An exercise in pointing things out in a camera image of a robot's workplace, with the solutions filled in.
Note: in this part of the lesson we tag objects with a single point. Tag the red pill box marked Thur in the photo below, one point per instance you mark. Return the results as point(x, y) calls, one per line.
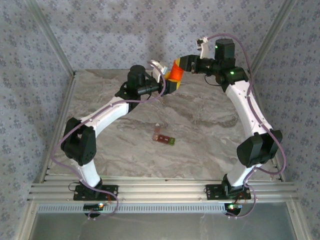
point(155, 137)

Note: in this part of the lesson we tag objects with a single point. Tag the red pill box marked Tue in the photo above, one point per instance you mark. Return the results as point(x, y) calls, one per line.
point(166, 139)

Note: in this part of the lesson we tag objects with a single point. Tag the red pill box marked Fri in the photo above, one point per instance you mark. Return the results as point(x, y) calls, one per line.
point(161, 138)

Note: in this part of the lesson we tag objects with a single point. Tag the green pill box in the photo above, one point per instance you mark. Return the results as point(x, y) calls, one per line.
point(172, 141)

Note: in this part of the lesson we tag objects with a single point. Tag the wide aluminium rail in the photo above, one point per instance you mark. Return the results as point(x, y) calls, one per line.
point(162, 193)

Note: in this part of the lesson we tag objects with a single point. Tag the aluminium corner post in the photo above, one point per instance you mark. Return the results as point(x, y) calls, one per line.
point(273, 37)
point(51, 37)

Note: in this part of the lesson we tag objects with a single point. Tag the grey metal panel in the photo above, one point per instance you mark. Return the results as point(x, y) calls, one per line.
point(162, 227)

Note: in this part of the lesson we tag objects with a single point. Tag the small circuit board with light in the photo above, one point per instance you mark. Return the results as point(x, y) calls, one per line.
point(93, 206)
point(233, 207)

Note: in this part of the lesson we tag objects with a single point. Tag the narrow aluminium rail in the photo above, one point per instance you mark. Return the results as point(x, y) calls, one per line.
point(162, 178)

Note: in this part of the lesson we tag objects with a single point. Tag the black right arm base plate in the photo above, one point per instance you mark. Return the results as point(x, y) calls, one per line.
point(215, 192)

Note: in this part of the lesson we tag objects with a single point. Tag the aluminium frame bar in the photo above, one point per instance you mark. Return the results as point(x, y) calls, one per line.
point(26, 222)
point(300, 222)

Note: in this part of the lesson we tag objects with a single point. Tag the orange pill bottle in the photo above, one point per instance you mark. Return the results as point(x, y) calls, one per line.
point(177, 72)

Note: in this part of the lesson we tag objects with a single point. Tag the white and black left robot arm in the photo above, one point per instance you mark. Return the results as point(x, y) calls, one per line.
point(105, 115)

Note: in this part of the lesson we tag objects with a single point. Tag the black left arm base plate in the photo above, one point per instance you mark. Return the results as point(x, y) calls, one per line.
point(110, 192)

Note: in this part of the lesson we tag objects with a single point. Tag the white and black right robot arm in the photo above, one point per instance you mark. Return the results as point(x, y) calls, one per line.
point(243, 107)

